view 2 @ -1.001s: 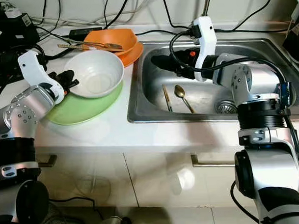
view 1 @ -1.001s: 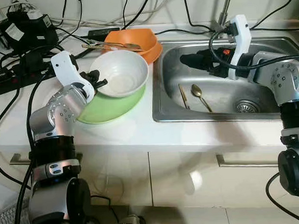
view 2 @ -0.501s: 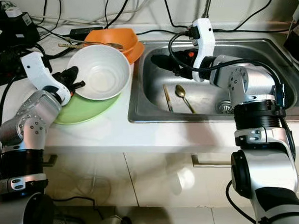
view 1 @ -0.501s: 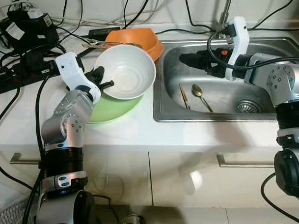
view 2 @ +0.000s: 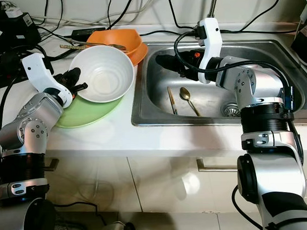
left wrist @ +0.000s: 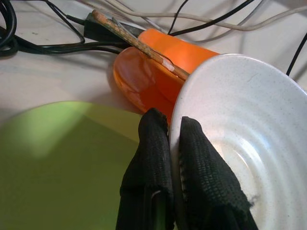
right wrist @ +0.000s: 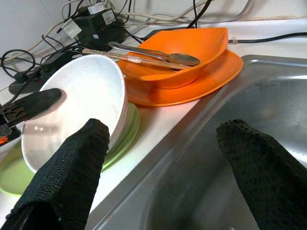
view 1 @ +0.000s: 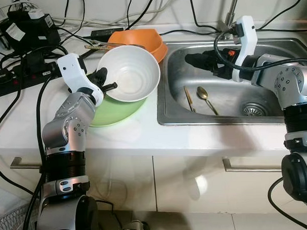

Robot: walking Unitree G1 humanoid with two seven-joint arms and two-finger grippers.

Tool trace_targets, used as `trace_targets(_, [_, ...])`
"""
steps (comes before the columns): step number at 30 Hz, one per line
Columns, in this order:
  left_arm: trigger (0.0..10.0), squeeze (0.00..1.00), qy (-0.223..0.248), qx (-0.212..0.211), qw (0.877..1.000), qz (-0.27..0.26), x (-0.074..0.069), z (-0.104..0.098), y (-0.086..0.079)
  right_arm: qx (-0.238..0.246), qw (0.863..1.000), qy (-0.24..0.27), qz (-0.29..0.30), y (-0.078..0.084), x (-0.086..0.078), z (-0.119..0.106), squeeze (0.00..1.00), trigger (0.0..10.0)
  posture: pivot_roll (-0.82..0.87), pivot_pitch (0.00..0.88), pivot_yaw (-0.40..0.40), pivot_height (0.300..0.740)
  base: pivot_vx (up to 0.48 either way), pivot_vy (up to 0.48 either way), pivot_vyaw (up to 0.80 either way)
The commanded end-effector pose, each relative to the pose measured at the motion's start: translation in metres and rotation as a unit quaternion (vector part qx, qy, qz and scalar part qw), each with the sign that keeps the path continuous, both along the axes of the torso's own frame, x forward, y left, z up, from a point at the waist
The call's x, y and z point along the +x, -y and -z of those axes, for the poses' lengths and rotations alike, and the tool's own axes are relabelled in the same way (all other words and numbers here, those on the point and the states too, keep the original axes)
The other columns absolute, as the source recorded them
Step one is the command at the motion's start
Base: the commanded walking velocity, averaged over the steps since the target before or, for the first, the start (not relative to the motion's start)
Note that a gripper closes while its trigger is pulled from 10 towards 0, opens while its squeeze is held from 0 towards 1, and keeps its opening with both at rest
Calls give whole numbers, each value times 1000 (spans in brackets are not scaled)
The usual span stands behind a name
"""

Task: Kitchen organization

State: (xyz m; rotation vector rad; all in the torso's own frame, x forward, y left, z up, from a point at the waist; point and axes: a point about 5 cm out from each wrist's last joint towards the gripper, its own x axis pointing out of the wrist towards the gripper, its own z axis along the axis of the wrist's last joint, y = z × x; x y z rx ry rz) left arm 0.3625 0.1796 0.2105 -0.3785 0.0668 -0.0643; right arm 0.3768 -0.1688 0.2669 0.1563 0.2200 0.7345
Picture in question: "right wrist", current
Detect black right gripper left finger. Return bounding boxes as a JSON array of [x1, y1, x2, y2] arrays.
[[0, 118, 111, 230]]

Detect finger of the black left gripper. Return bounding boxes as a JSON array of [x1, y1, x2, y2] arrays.
[[4, 88, 63, 123]]

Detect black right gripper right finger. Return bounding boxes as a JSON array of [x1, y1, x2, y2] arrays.
[[215, 118, 307, 230]]

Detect white ceramic bowl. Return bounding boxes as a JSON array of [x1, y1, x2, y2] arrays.
[[21, 54, 130, 173]]

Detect patterned wooden chopstick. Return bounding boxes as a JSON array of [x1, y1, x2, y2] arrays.
[[81, 47, 192, 70], [83, 50, 183, 72]]

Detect steel spoon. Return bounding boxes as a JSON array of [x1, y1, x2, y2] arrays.
[[107, 41, 201, 67]]

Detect black power strip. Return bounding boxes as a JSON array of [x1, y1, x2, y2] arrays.
[[8, 51, 75, 95]]

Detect light green plate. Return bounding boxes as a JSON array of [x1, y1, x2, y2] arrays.
[[0, 102, 141, 196]]

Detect stainless steel sink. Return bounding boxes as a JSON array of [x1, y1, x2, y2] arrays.
[[90, 54, 307, 230]]

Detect black power adapter block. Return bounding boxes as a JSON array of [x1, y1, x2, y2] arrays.
[[57, 2, 126, 46]]

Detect orange plastic plate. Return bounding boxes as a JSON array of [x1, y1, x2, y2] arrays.
[[125, 49, 245, 107]]

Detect orange plastic bowl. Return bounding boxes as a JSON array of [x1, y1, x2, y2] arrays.
[[117, 27, 229, 90]]

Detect black counter cable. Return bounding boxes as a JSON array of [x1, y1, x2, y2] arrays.
[[227, 32, 307, 44]]

